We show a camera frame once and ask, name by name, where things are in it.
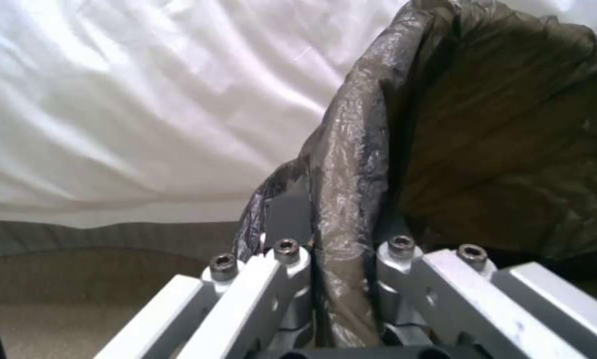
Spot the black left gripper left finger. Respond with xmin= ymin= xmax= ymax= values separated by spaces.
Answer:
xmin=93 ymin=193 xmax=313 ymax=359

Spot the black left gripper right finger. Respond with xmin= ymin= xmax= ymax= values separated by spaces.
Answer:
xmin=377 ymin=234 xmax=597 ymax=359

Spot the dark translucent plastic trash bag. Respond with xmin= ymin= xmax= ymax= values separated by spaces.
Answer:
xmin=233 ymin=0 xmax=597 ymax=349

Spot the grey bed base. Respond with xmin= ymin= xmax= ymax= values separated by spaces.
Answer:
xmin=0 ymin=219 xmax=243 ymax=262

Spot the white bed sheet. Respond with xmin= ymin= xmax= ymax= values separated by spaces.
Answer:
xmin=0 ymin=0 xmax=597 ymax=229

